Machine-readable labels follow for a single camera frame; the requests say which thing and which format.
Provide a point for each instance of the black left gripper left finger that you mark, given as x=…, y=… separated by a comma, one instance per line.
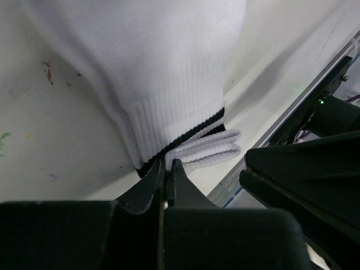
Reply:
x=144, y=197

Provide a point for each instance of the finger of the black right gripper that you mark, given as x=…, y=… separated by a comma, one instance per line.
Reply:
x=322, y=236
x=326, y=162

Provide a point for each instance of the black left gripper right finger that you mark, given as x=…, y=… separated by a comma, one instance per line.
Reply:
x=181, y=193

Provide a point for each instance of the white sock black stripes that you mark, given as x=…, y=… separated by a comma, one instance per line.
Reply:
x=158, y=67

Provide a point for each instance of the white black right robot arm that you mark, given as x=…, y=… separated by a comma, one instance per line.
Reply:
x=333, y=118

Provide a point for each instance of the aluminium rail frame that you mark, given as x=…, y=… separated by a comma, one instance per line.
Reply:
x=228, y=193

